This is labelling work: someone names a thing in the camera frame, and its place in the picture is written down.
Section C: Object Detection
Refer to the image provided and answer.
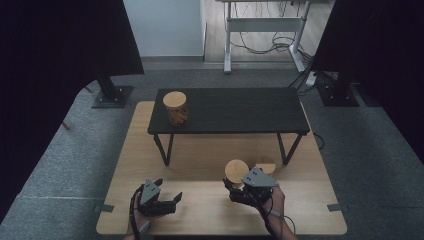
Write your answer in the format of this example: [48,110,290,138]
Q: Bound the glass jar of pasta tubes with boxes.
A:
[162,91,189,127]

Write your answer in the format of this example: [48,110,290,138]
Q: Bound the black desk shelf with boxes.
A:
[147,87,311,167]

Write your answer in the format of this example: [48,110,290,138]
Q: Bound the person's left hand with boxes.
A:
[127,196,158,236]

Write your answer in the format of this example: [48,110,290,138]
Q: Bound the glass jar of peanuts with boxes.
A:
[254,156,277,176]

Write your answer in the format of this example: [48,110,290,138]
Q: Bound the glass jar of red dried food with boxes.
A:
[223,159,250,190]

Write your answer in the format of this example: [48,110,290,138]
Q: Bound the black curtain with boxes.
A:
[311,0,424,164]
[0,0,145,224]

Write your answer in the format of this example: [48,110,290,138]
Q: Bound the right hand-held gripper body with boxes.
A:
[229,166,280,208]

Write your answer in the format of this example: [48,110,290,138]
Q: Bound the white desk frame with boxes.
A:
[215,0,316,74]

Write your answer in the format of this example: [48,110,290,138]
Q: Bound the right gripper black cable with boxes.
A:
[248,191,297,235]

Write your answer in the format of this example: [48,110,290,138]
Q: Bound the person's right hand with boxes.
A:
[258,187,287,219]

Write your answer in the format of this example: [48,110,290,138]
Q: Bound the white power strip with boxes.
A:
[304,71,318,87]

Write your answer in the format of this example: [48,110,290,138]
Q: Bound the black stand base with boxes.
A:
[316,71,361,108]
[91,71,134,109]

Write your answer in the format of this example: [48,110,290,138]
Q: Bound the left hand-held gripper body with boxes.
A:
[136,178,178,217]

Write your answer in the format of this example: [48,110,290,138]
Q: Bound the black cable loop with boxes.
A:
[313,132,325,151]

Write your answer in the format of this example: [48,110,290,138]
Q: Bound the grey tape marker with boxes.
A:
[327,203,349,213]
[93,203,115,214]

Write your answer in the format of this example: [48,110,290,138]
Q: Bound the tangle of floor cables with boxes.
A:
[229,0,314,64]

